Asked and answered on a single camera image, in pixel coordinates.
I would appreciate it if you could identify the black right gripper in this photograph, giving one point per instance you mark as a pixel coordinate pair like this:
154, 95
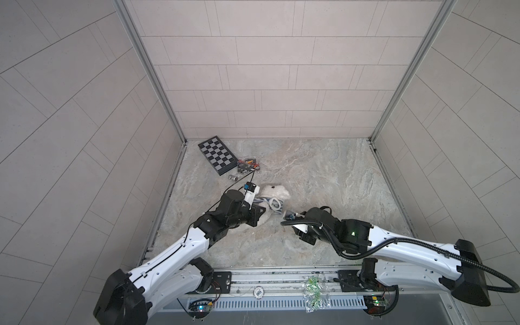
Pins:
302, 237

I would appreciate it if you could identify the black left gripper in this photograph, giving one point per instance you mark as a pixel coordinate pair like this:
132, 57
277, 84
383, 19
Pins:
254, 215

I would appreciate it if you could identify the white fluffy teddy bear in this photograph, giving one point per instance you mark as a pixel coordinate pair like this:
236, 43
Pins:
277, 191

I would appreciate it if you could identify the blue white striped knit sweater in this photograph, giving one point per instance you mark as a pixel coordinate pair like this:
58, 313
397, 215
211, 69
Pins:
275, 205

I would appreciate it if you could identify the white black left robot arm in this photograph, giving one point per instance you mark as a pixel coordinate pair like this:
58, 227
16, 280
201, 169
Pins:
134, 297

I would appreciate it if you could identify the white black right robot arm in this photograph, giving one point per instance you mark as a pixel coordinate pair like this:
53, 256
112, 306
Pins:
392, 260

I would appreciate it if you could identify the bag of colourful small parts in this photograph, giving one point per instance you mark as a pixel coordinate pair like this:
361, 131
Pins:
247, 165

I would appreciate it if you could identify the clear bag of green parts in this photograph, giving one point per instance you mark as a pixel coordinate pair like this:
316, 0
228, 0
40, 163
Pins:
316, 294

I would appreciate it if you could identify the black white chessboard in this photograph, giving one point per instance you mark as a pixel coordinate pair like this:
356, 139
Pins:
218, 155

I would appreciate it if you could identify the right circuit board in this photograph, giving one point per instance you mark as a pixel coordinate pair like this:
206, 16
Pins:
375, 305

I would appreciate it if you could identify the left green circuit board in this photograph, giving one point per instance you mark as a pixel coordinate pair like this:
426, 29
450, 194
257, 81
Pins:
200, 308

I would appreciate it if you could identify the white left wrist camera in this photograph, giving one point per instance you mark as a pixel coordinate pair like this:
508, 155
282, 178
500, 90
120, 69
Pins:
251, 190

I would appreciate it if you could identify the aluminium front mounting rail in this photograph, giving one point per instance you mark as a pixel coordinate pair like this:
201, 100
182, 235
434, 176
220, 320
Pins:
157, 287

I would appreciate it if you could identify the round silver rail knob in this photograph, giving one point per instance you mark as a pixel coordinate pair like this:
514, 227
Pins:
258, 292

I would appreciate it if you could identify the left aluminium corner post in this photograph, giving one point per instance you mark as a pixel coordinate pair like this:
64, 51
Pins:
122, 10

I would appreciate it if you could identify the aluminium corner post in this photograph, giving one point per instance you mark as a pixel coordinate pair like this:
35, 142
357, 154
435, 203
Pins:
433, 31
122, 10

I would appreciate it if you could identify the right aluminium corner post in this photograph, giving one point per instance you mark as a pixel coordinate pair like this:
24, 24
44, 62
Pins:
433, 31

